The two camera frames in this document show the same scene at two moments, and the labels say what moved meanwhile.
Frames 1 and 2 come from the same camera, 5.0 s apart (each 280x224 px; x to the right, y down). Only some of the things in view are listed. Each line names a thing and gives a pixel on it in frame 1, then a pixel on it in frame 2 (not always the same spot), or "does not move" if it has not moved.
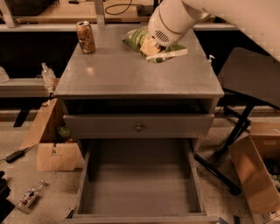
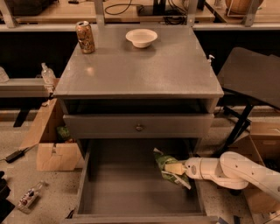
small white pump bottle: (210, 60) does not move
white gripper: (158, 28) to (192, 170)
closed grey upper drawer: (132, 126) does not move
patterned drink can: (85, 36) does not move
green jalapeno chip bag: (136, 38) to (162, 160)
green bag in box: (63, 132) does not move
